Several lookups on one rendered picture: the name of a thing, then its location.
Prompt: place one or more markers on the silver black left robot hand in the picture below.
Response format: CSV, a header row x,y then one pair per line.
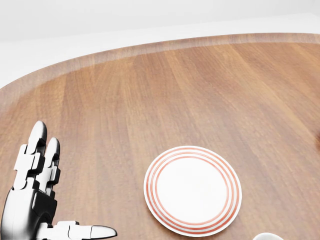
x,y
21,207

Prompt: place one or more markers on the white plate with red rings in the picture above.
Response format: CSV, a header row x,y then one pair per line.
x,y
192,191

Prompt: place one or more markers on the white mug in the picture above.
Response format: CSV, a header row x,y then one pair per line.
x,y
267,236

